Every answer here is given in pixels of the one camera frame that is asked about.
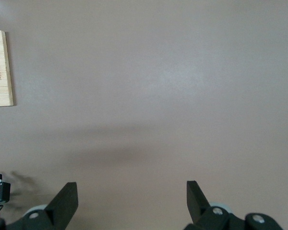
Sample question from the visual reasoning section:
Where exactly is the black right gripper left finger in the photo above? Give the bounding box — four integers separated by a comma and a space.
0, 182, 79, 230

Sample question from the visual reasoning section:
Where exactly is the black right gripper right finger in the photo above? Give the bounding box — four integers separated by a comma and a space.
183, 180, 285, 230

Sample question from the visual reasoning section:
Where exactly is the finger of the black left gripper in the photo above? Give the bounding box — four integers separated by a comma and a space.
0, 172, 12, 217

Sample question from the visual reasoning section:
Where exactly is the bamboo cutting board, metal handle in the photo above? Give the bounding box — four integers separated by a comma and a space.
0, 30, 15, 108

